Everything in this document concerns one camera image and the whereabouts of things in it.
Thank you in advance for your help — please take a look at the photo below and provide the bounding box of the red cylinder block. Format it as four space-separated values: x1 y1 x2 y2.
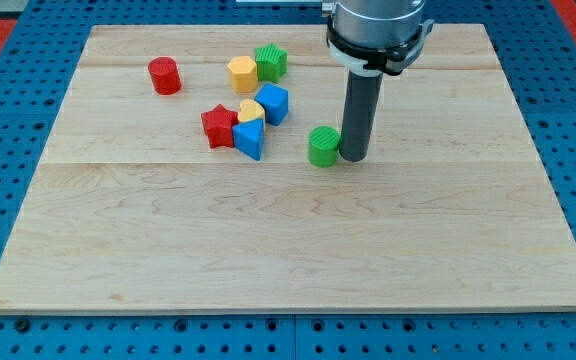
148 57 182 95

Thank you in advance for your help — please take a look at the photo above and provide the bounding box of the green cylinder block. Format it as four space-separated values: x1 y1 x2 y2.
308 126 340 168

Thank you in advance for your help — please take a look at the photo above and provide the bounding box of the yellow heart block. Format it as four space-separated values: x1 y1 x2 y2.
237 99 265 123

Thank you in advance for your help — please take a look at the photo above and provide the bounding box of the blue triangle block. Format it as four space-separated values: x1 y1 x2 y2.
232 119 265 161

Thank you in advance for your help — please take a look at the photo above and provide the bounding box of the wooden board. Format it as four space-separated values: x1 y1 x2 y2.
0 24 576 316

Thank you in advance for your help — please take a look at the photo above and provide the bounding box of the yellow hexagon block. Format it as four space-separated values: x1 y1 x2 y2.
227 56 258 93

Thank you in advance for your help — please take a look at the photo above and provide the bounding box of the blue perforated metal table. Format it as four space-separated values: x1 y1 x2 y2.
0 0 576 359

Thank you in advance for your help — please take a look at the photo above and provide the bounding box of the blue cube block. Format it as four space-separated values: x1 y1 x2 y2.
254 83 289 126

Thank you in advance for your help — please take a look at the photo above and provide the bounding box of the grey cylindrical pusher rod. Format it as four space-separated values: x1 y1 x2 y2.
339 72 383 162

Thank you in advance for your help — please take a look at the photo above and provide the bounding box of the red star block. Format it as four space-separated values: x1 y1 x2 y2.
201 104 238 148

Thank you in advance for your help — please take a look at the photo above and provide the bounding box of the green star block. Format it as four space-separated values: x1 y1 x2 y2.
255 43 288 83

